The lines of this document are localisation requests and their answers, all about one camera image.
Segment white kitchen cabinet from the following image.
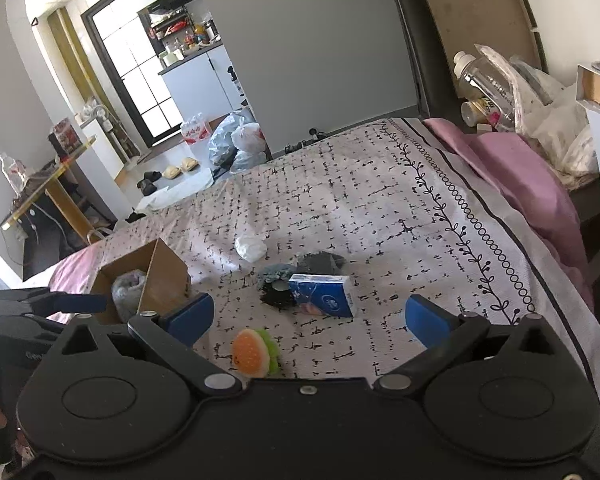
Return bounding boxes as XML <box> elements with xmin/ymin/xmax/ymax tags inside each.
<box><xmin>159</xmin><ymin>42</ymin><xmax>251</xmax><ymax>134</ymax></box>

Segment yellow curtain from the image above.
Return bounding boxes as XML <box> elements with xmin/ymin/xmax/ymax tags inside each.
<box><xmin>47</xmin><ymin>7</ymin><xmax>141</xmax><ymax>161</ymax></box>

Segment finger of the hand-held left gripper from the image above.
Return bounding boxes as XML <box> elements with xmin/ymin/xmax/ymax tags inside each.
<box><xmin>0</xmin><ymin>286</ymin><xmax>109</xmax><ymax>319</ymax></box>

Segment clear bottle with white cap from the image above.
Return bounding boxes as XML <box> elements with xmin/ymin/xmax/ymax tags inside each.
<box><xmin>452</xmin><ymin>50</ymin><xmax>519</xmax><ymax>129</ymax></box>

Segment black soft item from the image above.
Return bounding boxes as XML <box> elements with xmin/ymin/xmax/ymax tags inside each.
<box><xmin>259</xmin><ymin>282</ymin><xmax>296</xmax><ymax>310</ymax></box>

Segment yellow-edged table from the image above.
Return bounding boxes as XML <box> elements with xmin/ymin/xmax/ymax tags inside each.
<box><xmin>0</xmin><ymin>135</ymin><xmax>117</xmax><ymax>247</ymax></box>

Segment white bedside plastic bags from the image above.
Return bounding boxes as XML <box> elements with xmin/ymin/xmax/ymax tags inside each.
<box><xmin>474</xmin><ymin>44</ymin><xmax>600</xmax><ymax>176</ymax></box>

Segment brown board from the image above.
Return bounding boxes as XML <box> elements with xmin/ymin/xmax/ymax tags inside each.
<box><xmin>392</xmin><ymin>0</ymin><xmax>551</xmax><ymax>131</ymax></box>

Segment white cloth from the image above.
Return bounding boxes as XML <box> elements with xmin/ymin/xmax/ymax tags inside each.
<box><xmin>234</xmin><ymin>222</ymin><xmax>269</xmax><ymax>263</ymax></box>

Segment printed blanket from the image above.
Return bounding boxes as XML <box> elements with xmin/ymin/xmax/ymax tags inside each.
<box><xmin>87</xmin><ymin>117</ymin><xmax>600</xmax><ymax>411</ymax></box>

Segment white plastic bag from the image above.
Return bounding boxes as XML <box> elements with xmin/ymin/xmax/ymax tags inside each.
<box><xmin>229</xmin><ymin>122</ymin><xmax>266</xmax><ymax>154</ymax></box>

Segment kitchen shelf rack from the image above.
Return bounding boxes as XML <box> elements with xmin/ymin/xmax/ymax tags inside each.
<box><xmin>147</xmin><ymin>7</ymin><xmax>191</xmax><ymax>44</ymax></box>

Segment red box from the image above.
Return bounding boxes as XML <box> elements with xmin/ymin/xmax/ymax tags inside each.
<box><xmin>49</xmin><ymin>117</ymin><xmax>84</xmax><ymax>154</ymax></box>

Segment white wooden frame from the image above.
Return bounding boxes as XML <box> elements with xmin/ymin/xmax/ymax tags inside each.
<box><xmin>574</xmin><ymin>57</ymin><xmax>600</xmax><ymax>116</ymax></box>

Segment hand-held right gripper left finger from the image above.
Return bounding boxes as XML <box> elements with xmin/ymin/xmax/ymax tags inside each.
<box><xmin>45</xmin><ymin>293</ymin><xmax>244</xmax><ymax>397</ymax></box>

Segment pack of water bottles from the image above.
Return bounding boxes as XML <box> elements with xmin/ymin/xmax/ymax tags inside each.
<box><xmin>179</xmin><ymin>113</ymin><xmax>214</xmax><ymax>144</ymax></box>

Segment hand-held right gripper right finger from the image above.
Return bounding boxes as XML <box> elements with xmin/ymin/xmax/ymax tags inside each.
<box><xmin>372</xmin><ymin>294</ymin><xmax>574</xmax><ymax>399</ymax></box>

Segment blue-grey knit cloth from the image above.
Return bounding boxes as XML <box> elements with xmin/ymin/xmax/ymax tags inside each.
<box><xmin>257</xmin><ymin>263</ymin><xmax>296</xmax><ymax>286</ymax></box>

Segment black-framed glass door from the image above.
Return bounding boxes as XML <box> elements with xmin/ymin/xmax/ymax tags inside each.
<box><xmin>80</xmin><ymin>0</ymin><xmax>181</xmax><ymax>149</ymax></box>

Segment white floor towel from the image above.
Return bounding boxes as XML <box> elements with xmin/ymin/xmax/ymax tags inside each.
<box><xmin>134</xmin><ymin>167</ymin><xmax>216</xmax><ymax>211</ymax></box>

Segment blue tissue pack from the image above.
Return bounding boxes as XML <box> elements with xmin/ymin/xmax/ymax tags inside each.
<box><xmin>287</xmin><ymin>273</ymin><xmax>356</xmax><ymax>319</ymax></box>

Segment clear water bottle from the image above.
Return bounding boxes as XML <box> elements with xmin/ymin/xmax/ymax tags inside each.
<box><xmin>0</xmin><ymin>152</ymin><xmax>24</xmax><ymax>196</ymax></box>

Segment clear plastic wrapper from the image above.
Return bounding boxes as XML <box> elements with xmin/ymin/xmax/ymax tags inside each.
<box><xmin>297</xmin><ymin>251</ymin><xmax>346</xmax><ymax>276</ymax></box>

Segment clear plastic bag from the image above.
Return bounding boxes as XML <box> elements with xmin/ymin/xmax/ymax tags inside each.
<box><xmin>229</xmin><ymin>149</ymin><xmax>269</xmax><ymax>174</ymax></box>

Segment grey trash bag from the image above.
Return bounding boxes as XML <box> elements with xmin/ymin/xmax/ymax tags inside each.
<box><xmin>207</xmin><ymin>109</ymin><xmax>261</xmax><ymax>166</ymax></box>

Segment burger plush toy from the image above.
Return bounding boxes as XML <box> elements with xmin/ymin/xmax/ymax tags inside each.
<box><xmin>230</xmin><ymin>328</ymin><xmax>281</xmax><ymax>377</ymax></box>

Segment grey plastic bag bundle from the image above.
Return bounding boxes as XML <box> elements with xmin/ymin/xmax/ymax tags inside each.
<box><xmin>112</xmin><ymin>269</ymin><xmax>149</xmax><ymax>323</ymax></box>

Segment olive cloth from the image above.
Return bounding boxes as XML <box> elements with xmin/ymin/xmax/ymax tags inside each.
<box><xmin>12</xmin><ymin>172</ymin><xmax>56</xmax><ymax>206</ymax></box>

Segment cardboard box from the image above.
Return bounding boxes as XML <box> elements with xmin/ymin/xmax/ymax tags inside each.
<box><xmin>89</xmin><ymin>238</ymin><xmax>194</xmax><ymax>326</ymax></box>

